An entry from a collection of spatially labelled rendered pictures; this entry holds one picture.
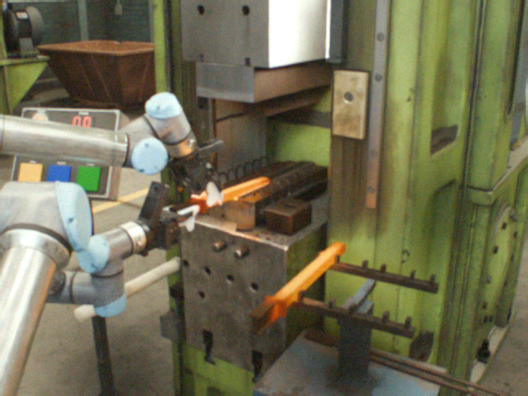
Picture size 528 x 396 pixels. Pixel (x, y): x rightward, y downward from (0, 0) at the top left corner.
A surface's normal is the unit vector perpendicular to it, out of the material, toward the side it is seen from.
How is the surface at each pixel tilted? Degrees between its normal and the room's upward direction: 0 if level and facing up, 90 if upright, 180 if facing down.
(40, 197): 32
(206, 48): 90
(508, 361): 0
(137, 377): 0
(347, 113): 90
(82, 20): 90
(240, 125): 90
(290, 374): 0
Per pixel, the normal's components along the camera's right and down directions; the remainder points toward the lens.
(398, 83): -0.58, 0.27
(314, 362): 0.00, -0.94
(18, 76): 0.73, 0.23
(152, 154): 0.42, 0.30
